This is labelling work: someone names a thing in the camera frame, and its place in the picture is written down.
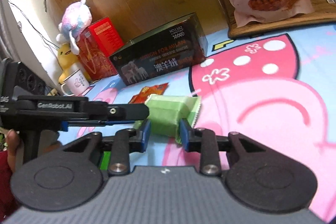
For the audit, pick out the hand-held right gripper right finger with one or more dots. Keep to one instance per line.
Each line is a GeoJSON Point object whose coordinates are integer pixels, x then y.
{"type": "Point", "coordinates": [183, 134]}

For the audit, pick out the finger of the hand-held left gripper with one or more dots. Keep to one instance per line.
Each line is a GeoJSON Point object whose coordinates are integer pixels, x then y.
{"type": "Point", "coordinates": [123, 111]}
{"type": "Point", "coordinates": [110, 122]}

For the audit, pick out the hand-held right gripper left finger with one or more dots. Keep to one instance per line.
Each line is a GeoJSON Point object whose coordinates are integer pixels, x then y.
{"type": "Point", "coordinates": [146, 134]}

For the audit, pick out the light green snack packet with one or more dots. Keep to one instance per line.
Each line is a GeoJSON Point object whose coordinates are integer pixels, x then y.
{"type": "Point", "coordinates": [168, 116]}

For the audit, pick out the person's left forearm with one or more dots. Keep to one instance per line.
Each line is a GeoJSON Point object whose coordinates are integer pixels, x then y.
{"type": "Point", "coordinates": [5, 182]}

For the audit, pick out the person's left hand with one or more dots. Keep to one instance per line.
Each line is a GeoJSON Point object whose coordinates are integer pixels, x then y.
{"type": "Point", "coordinates": [12, 145]}

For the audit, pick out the orange snack packet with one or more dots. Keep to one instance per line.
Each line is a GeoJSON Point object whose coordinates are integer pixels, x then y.
{"type": "Point", "coordinates": [149, 92]}

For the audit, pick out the white enamel mug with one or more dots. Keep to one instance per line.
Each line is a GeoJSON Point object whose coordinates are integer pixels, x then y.
{"type": "Point", "coordinates": [77, 83]}

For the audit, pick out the yellow plush toy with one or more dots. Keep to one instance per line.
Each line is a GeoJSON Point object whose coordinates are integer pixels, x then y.
{"type": "Point", "coordinates": [65, 58]}

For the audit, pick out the black printed box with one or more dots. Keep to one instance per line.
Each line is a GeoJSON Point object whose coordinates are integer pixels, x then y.
{"type": "Point", "coordinates": [162, 56]}

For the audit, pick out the red box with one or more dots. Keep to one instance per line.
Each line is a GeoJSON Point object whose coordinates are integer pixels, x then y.
{"type": "Point", "coordinates": [102, 40]}

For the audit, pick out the pastel plush toy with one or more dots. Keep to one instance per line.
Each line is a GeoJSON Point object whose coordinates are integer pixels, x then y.
{"type": "Point", "coordinates": [76, 19]}

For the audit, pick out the cartoon printed bedsheet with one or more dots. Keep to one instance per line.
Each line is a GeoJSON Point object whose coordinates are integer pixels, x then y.
{"type": "Point", "coordinates": [275, 95]}

